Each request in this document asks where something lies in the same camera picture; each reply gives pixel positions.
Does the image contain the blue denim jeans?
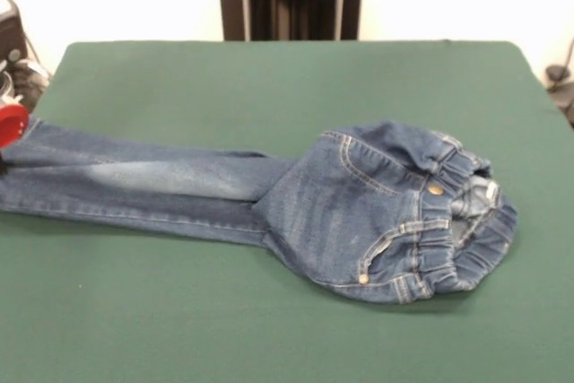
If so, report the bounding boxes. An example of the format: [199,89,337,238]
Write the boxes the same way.
[0,117,520,307]

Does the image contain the black cable with plug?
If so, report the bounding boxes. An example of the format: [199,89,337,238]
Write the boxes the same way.
[544,37,574,128]

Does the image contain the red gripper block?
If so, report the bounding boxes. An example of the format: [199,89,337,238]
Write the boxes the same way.
[0,103,30,177]

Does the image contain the dark green table cloth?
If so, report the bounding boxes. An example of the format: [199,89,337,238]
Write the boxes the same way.
[0,40,574,383]

